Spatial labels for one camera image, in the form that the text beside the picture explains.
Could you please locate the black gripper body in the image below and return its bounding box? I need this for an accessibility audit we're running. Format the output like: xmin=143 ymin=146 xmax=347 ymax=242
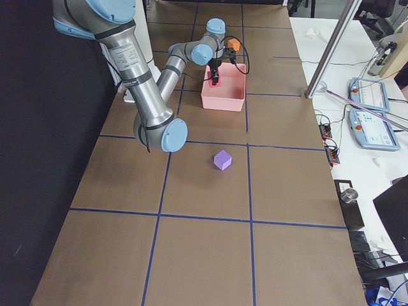
xmin=208 ymin=58 xmax=222 ymax=74

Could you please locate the red foam block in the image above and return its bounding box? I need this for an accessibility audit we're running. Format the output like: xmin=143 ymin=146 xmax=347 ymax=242
xmin=207 ymin=71 xmax=221 ymax=88

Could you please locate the purple foam block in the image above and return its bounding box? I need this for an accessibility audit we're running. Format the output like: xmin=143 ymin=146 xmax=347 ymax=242
xmin=213 ymin=150 xmax=232 ymax=171

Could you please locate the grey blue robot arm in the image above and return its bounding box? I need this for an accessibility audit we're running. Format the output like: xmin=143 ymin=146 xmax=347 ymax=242
xmin=52 ymin=0 xmax=226 ymax=152

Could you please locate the pink plastic bin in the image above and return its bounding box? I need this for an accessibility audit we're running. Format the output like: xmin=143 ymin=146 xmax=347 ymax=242
xmin=201 ymin=62 xmax=246 ymax=112

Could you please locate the orange foam block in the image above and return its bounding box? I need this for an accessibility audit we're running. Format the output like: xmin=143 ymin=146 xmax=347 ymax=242
xmin=227 ymin=38 xmax=241 ymax=52

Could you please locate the crumpled white paper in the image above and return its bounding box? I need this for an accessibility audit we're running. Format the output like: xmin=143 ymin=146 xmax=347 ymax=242
xmin=304 ymin=28 xmax=321 ymax=40

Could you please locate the orange black connector strip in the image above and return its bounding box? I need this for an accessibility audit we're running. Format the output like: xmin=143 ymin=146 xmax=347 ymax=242
xmin=319 ymin=123 xmax=340 ymax=167

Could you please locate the far blue teach pendant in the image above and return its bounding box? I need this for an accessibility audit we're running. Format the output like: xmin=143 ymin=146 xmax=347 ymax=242
xmin=349 ymin=77 xmax=390 ymax=112

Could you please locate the blue teach pendant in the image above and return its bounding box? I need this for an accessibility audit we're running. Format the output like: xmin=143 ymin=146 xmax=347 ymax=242
xmin=349 ymin=77 xmax=390 ymax=112
xmin=347 ymin=109 xmax=400 ymax=151

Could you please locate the near blue teach pendant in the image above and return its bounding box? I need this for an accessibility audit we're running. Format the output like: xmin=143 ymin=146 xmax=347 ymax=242
xmin=347 ymin=109 xmax=400 ymax=151

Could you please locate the black box with metal cup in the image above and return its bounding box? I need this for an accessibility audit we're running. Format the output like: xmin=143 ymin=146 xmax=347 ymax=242
xmin=334 ymin=179 xmax=365 ymax=231

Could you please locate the black monitor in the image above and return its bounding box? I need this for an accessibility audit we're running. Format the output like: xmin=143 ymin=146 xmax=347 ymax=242
xmin=373 ymin=180 xmax=407 ymax=261

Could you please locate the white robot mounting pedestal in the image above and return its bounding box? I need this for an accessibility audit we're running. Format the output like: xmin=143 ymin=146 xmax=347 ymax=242
xmin=100 ymin=0 xmax=161 ymax=103

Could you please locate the aluminium frame post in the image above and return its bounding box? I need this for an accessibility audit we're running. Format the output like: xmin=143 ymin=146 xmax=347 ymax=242
xmin=305 ymin=0 xmax=361 ymax=99

